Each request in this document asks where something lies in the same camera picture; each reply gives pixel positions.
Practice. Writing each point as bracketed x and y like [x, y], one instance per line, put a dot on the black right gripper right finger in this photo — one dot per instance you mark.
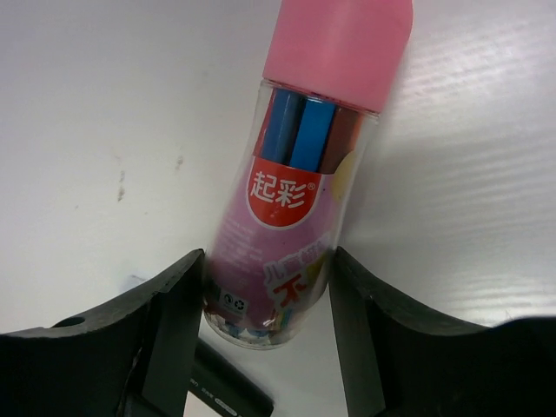
[399, 357]

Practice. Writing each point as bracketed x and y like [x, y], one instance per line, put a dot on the pink-capped marker tube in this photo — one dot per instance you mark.
[327, 76]

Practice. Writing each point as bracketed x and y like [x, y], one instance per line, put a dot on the black highlighter blue cap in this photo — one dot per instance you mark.
[223, 388]

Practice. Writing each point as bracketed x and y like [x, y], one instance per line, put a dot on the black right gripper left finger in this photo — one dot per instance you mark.
[130, 356]

